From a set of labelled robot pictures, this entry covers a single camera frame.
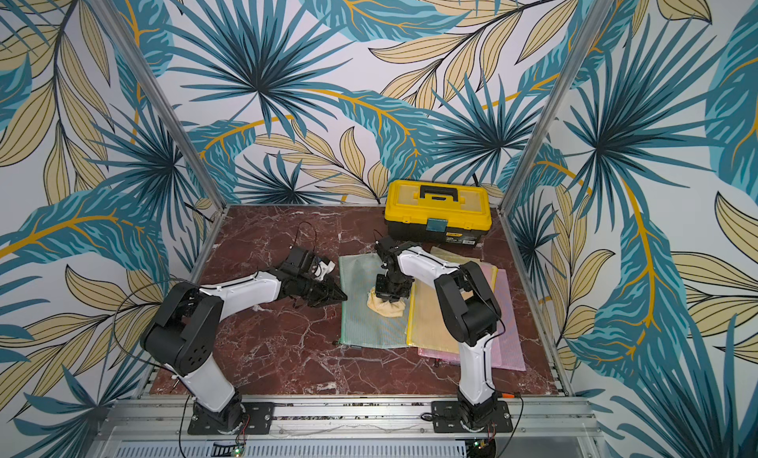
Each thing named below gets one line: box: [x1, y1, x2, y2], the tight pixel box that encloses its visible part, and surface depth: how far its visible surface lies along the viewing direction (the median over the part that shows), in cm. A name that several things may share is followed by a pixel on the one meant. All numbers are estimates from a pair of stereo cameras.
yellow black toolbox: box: [384, 179, 492, 246], surface depth 100 cm
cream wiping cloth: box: [367, 286, 406, 318], surface depth 92 cm
